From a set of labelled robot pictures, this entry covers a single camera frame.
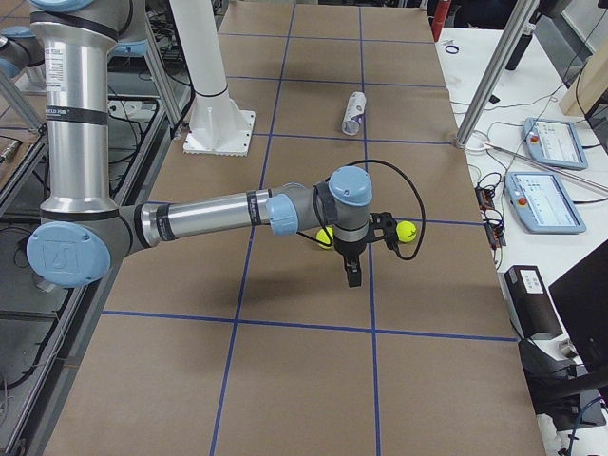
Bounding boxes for aluminium frame post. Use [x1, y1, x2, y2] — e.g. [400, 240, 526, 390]
[454, 0, 540, 149]

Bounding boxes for black box with label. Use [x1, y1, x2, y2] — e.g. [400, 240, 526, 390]
[503, 265, 562, 340]

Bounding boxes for far teach pendant tablet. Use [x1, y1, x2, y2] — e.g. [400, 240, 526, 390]
[522, 118, 588, 170]

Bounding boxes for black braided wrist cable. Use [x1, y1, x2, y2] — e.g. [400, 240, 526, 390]
[311, 160, 426, 261]

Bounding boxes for yellow tennis ball Roland Garros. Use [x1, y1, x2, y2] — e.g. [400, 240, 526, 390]
[315, 227, 333, 250]

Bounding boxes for white pedestal column base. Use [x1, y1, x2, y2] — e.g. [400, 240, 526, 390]
[170, 0, 256, 156]

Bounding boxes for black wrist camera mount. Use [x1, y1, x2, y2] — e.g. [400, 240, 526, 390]
[368, 212, 400, 254]

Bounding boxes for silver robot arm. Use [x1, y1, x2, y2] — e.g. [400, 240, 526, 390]
[1, 26, 45, 79]
[27, 1, 372, 288]

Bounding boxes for yellow tennis ball Wilson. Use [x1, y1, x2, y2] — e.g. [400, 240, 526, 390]
[396, 220, 418, 243]

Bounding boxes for near teach pendant tablet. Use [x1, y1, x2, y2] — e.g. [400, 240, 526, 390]
[504, 172, 586, 235]

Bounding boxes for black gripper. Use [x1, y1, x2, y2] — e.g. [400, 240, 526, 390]
[333, 230, 368, 288]

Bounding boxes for teach pendant tablet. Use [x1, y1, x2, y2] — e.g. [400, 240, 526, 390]
[504, 172, 586, 235]
[522, 118, 588, 170]

